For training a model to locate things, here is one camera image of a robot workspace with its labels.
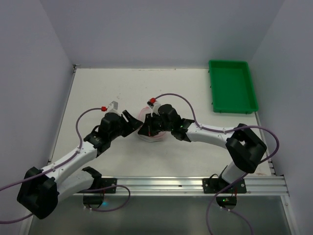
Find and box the white mesh laundry bag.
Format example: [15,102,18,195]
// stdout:
[136,106,167,142]

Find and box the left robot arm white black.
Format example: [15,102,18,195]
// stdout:
[17,110,143,219]

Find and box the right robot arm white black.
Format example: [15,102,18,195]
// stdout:
[138,104,267,192]

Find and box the green plastic tray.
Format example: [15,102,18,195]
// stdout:
[208,60,259,114]

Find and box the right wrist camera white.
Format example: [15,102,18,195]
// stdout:
[147,97,161,117]

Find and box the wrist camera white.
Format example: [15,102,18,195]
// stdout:
[101,101,120,116]
[147,97,161,117]

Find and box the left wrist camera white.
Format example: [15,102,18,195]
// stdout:
[101,101,120,116]

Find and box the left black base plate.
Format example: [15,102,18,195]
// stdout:
[82,178,117,194]

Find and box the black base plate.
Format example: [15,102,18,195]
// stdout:
[82,178,117,194]
[202,177,247,194]

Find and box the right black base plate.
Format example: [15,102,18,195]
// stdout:
[202,177,247,194]

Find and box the aluminium rail front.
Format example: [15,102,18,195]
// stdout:
[60,171,288,201]

